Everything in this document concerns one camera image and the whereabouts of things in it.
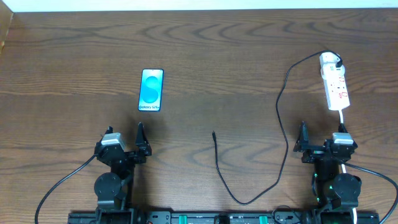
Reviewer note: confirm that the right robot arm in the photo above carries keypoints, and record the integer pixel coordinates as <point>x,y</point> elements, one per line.
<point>336,192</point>

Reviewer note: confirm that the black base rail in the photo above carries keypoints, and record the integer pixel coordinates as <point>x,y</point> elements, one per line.
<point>186,218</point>

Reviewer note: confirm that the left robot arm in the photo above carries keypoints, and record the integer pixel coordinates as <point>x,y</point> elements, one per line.
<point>113,188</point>

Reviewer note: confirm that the white charger adapter plug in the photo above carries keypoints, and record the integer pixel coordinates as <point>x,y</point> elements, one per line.
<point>330,57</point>

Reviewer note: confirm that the white power strip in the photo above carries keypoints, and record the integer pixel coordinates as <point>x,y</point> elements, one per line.
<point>335,86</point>

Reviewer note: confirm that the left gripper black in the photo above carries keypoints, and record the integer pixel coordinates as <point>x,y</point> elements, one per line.
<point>125,155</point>

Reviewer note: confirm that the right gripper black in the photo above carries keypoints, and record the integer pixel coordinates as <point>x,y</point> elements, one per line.
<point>321,150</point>

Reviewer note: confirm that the blue Galaxy smartphone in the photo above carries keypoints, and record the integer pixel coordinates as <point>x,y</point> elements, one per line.
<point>150,96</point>

